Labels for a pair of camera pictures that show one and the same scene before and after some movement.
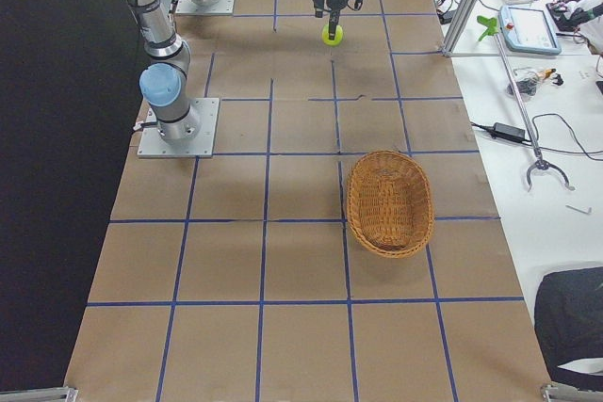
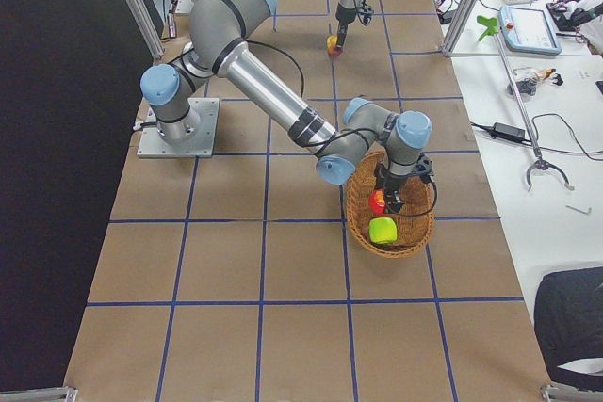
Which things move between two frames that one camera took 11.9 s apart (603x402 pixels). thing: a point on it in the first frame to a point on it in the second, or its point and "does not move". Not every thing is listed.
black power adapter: [508, 132] does not move
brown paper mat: [237, 278] does not move
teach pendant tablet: [529, 31] does not move
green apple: [338, 35] to [382, 230]
